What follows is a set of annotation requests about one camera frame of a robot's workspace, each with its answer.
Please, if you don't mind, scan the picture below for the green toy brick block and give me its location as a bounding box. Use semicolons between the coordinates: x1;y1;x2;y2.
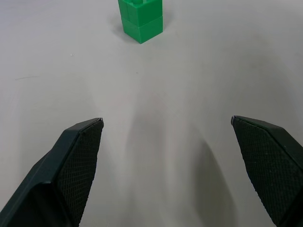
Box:
117;0;164;44

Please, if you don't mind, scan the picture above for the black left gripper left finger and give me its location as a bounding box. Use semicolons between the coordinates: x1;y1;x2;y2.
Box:
0;117;104;227

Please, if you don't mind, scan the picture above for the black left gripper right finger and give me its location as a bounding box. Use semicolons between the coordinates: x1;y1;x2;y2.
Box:
230;115;303;227

